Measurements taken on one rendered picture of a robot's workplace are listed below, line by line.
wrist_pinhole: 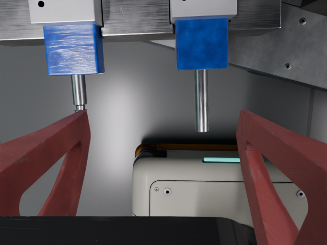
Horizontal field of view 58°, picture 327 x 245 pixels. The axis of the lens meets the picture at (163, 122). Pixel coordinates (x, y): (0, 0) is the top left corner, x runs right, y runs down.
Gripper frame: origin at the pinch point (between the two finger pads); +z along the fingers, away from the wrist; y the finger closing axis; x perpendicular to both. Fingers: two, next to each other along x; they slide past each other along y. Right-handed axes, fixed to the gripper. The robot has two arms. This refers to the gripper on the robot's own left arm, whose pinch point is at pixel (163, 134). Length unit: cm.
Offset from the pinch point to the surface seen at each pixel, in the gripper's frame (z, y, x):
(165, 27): 15.4, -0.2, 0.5
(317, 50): 19.7, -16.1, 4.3
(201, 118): 11.5, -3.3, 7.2
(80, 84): 12.8, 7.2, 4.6
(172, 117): 83, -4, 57
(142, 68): 91, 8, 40
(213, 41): 13.6, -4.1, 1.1
